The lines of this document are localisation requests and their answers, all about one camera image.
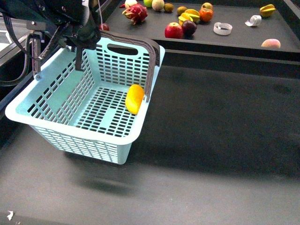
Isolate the pink dragon fruit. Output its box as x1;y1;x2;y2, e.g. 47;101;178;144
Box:
122;3;148;25

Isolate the red apple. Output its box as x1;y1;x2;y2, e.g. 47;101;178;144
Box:
165;22;183;39

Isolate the sliced yellow starfruit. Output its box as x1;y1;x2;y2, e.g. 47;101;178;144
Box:
178;9;200;25

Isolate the white hanging cable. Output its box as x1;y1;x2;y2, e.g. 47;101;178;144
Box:
97;0;104;30

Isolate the light blue plastic basket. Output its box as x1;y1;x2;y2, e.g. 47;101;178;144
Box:
5;31;165;165

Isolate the yellow mango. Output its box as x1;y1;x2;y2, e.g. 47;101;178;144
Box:
125;84;144;115

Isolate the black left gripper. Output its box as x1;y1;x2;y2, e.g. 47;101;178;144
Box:
64;0;101;71

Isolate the clear tape ring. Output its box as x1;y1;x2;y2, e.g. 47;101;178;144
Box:
213;22;233;36

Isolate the orange persimmon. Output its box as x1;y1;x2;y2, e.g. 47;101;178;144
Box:
199;8;214;23

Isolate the beige cantaloupe melon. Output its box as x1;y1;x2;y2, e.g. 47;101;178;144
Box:
151;0;165;11

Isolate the white paper scrap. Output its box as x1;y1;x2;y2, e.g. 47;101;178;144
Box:
7;210;14;221

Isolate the small dark red fruit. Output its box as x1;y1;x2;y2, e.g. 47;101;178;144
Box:
99;23;110;31

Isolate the brown kiwi fruit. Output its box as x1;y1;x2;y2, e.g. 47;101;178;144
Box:
164;3;174;13
176;6;188;16

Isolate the white round fruit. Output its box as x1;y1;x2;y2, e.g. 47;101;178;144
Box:
124;0;137;9

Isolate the whole yellow starfruit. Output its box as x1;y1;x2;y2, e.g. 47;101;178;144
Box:
260;4;276;18

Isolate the black fruit display tray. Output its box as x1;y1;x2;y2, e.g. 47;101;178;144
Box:
101;0;300;62

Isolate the pink peach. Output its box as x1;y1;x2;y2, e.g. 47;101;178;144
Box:
261;38;281;48

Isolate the small white tape roll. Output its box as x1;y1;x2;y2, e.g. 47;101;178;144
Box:
245;15;262;27

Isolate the dark purple plum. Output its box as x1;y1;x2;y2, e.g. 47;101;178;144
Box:
182;20;197;36

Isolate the green apple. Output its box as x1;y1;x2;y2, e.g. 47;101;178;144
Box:
143;0;153;8

